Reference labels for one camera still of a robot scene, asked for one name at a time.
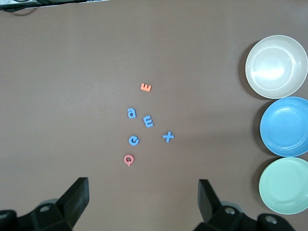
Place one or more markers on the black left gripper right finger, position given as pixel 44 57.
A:
pixel 209 204

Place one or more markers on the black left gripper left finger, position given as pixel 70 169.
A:
pixel 72 204

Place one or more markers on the blue foam letter x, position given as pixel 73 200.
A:
pixel 168 137

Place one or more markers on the blue foam letter c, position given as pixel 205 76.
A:
pixel 130 140

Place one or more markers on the blue foam letter E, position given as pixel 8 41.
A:
pixel 149 124

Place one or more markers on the blue foam letter a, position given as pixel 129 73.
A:
pixel 134 113

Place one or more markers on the pink foam letter Q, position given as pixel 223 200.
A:
pixel 125 159

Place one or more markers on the light green plate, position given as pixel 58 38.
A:
pixel 286 187

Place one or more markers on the blue plate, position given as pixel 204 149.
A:
pixel 286 127

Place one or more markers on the orange foam letter E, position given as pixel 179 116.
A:
pixel 145 88

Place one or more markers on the beige plate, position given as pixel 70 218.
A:
pixel 276 67

